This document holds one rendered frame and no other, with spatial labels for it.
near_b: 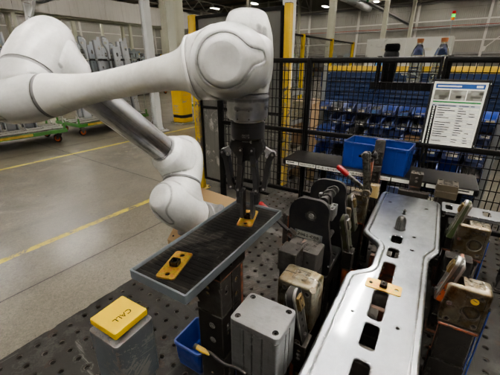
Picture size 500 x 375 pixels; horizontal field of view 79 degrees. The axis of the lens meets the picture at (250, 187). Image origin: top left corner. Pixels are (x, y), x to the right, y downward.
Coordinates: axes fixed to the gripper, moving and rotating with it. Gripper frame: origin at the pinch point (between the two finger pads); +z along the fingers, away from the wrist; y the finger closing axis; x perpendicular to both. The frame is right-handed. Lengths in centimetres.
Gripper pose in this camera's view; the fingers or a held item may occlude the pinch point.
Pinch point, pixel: (248, 203)
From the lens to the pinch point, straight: 74.9
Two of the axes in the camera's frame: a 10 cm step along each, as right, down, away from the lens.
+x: 2.2, -3.7, 9.0
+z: 0.0, 9.3, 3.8
